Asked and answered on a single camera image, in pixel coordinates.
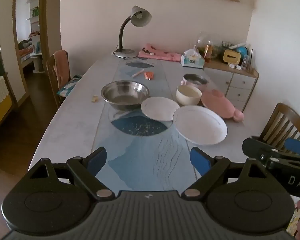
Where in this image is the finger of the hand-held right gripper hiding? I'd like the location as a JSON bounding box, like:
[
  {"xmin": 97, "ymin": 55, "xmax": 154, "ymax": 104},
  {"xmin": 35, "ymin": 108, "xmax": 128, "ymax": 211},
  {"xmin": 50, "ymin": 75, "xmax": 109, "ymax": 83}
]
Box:
[
  {"xmin": 277, "ymin": 137, "xmax": 300, "ymax": 160},
  {"xmin": 242, "ymin": 137, "xmax": 281, "ymax": 167}
]

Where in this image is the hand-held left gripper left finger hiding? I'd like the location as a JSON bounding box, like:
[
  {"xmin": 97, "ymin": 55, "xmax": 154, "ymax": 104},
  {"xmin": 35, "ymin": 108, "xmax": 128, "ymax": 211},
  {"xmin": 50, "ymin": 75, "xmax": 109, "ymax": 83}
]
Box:
[{"xmin": 27, "ymin": 147, "xmax": 115, "ymax": 200}]

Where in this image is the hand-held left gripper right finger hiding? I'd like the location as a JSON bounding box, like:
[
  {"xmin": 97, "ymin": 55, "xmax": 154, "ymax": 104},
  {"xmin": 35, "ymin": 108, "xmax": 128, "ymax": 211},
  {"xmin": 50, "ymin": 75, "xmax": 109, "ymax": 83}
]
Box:
[{"xmin": 181, "ymin": 147, "xmax": 269, "ymax": 200}]

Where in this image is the large white plate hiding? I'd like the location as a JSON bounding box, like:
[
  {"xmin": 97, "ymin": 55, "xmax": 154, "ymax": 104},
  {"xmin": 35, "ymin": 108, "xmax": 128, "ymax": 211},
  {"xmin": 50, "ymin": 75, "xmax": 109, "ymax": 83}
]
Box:
[{"xmin": 173, "ymin": 105, "xmax": 228, "ymax": 145}]

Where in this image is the pink bear-shaped plate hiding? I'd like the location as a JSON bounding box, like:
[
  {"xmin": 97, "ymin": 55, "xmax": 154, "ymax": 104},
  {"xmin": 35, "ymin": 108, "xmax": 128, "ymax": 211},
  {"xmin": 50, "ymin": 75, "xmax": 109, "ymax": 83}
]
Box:
[{"xmin": 201, "ymin": 89, "xmax": 245, "ymax": 123}]

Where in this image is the cream ceramic bowl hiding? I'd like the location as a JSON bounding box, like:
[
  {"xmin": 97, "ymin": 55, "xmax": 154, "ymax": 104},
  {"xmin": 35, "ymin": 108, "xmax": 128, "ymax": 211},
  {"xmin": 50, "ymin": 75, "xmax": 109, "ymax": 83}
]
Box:
[{"xmin": 176, "ymin": 85, "xmax": 203, "ymax": 106}]

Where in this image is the small white plate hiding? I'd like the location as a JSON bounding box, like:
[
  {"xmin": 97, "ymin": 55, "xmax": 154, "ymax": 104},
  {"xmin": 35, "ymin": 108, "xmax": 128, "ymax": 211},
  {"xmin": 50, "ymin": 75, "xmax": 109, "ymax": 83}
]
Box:
[{"xmin": 141, "ymin": 97, "xmax": 181, "ymax": 121}]

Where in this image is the large stainless steel bowl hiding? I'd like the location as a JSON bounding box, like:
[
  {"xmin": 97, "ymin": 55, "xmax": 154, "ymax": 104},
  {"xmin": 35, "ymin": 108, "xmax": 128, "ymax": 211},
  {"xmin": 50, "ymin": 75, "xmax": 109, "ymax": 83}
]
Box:
[{"xmin": 101, "ymin": 80, "xmax": 150, "ymax": 111}]

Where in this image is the pink pot with steel interior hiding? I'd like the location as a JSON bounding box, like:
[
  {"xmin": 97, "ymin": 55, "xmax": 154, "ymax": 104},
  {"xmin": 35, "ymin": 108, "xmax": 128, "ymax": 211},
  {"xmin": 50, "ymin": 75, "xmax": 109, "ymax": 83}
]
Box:
[{"xmin": 181, "ymin": 73, "xmax": 210, "ymax": 93}]

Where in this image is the wooden slatted chair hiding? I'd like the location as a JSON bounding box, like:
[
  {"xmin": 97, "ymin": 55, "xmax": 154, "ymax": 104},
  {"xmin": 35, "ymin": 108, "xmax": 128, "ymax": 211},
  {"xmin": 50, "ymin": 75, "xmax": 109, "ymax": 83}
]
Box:
[{"xmin": 259, "ymin": 102, "xmax": 300, "ymax": 153}]

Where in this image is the yellow cartoon print bag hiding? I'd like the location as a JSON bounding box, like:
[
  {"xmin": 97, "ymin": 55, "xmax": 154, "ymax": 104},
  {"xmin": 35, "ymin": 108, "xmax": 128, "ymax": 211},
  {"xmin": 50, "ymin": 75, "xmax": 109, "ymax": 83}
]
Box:
[{"xmin": 286, "ymin": 205, "xmax": 300, "ymax": 238}]

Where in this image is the white wooden drawer cabinet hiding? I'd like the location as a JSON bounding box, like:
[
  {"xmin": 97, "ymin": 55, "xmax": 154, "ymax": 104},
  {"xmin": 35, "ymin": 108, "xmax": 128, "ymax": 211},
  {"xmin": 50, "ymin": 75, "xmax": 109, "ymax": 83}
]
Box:
[{"xmin": 204, "ymin": 59, "xmax": 260, "ymax": 112}]

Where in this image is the blue white striped cushion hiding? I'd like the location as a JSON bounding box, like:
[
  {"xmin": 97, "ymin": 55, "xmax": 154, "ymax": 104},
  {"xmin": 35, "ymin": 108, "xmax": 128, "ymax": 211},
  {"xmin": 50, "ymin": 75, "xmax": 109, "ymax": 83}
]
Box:
[{"xmin": 57, "ymin": 75, "xmax": 82, "ymax": 98}]

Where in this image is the yellow tissue holder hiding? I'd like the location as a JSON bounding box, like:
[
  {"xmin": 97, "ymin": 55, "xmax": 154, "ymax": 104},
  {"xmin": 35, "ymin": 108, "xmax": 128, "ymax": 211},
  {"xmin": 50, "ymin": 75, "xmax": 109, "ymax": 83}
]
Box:
[{"xmin": 221, "ymin": 49, "xmax": 242, "ymax": 66}]

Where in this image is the wooden chair with towel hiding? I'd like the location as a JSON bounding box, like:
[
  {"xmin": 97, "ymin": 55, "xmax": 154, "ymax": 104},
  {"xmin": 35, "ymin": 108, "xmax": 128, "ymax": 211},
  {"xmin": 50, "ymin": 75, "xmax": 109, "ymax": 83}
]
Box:
[{"xmin": 46, "ymin": 50, "xmax": 73, "ymax": 109}]

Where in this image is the blue globe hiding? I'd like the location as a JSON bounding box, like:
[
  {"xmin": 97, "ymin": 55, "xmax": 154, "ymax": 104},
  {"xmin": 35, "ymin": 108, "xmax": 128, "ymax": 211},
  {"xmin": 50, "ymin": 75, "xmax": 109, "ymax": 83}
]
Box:
[{"xmin": 236, "ymin": 45, "xmax": 248, "ymax": 57}]

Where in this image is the pink towel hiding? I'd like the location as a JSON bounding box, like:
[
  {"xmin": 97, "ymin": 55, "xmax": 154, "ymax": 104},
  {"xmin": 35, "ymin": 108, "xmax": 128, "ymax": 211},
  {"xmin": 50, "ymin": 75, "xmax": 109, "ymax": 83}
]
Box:
[{"xmin": 54, "ymin": 49, "xmax": 71, "ymax": 90}]

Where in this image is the tissue box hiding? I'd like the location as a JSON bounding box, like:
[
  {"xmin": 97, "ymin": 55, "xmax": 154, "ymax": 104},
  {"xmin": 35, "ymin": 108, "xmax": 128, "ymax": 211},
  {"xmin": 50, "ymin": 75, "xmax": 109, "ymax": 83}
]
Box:
[{"xmin": 180, "ymin": 49, "xmax": 205, "ymax": 69}]

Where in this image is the amber bottle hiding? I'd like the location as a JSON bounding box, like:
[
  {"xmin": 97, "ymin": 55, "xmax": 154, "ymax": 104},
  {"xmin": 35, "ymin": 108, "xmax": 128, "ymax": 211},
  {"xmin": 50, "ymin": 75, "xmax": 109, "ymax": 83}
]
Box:
[{"xmin": 204, "ymin": 44, "xmax": 213, "ymax": 63}]

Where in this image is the white stool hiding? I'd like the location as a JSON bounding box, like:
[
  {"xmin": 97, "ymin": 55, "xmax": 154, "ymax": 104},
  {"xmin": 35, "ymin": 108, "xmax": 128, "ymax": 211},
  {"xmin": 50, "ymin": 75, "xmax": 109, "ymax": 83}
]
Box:
[{"xmin": 30, "ymin": 54, "xmax": 45, "ymax": 73}]

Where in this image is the pink folded cloth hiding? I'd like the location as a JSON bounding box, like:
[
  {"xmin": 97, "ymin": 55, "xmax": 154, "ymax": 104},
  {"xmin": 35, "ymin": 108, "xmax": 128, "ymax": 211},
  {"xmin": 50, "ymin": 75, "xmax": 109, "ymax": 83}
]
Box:
[{"xmin": 137, "ymin": 43, "xmax": 182, "ymax": 62}]

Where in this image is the yellow sofa with lace cover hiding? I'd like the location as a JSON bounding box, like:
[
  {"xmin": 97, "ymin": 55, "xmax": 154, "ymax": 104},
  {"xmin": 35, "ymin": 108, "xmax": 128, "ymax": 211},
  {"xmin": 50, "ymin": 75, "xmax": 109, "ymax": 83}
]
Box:
[{"xmin": 0, "ymin": 51, "xmax": 18, "ymax": 140}]

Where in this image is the clear glass jar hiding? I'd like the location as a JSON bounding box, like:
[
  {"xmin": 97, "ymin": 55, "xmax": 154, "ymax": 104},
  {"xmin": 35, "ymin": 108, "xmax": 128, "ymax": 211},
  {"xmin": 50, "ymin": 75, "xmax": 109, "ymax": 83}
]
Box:
[{"xmin": 195, "ymin": 31, "xmax": 220, "ymax": 60}]

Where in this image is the grey gooseneck desk lamp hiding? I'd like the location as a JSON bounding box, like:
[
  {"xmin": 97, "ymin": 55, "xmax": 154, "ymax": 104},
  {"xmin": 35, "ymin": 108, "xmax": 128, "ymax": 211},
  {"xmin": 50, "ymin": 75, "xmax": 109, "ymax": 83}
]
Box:
[{"xmin": 112, "ymin": 6, "xmax": 152, "ymax": 59}]

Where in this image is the white shelf unit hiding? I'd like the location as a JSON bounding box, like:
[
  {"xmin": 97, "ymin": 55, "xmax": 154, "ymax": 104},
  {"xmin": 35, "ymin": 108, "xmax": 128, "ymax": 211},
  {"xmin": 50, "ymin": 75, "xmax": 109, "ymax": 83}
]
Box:
[{"xmin": 26, "ymin": 0, "xmax": 43, "ymax": 55}]

